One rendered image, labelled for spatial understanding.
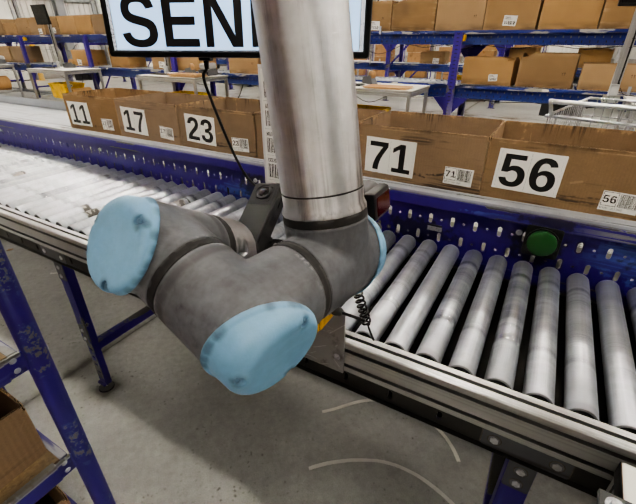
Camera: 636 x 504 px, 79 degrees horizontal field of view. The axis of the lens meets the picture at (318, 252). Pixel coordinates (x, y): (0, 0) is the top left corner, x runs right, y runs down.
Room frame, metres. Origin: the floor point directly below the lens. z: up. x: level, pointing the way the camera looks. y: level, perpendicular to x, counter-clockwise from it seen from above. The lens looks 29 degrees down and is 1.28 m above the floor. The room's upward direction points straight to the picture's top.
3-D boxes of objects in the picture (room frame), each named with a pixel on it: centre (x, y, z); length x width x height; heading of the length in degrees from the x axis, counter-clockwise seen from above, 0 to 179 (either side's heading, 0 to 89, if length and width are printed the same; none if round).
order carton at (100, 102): (2.07, 1.01, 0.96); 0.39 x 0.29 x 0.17; 61
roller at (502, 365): (0.71, -0.44, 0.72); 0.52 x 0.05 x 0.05; 150
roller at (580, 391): (0.64, -0.56, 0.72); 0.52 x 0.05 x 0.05; 150
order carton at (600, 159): (1.08, -0.70, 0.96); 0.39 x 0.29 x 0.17; 60
